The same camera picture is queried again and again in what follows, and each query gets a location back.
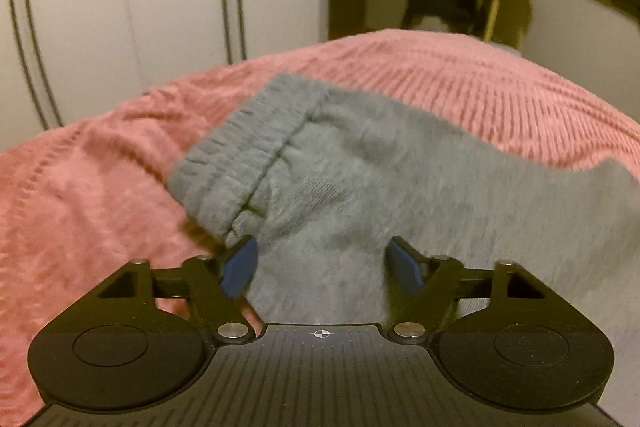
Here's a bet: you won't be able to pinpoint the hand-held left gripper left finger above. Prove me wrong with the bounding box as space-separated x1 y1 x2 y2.
95 234 261 343

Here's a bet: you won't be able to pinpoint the black cloth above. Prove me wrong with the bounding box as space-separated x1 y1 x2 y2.
402 0 531 48

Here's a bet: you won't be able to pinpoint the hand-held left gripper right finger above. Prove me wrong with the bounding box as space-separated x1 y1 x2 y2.
382 235 548 343

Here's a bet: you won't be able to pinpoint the pink ribbed blanket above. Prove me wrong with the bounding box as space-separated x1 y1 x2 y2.
0 28 640 418

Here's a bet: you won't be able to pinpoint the white wardrobe doors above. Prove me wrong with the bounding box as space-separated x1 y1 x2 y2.
0 0 333 152

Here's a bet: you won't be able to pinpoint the grey pants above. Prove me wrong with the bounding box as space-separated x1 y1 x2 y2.
167 73 640 403

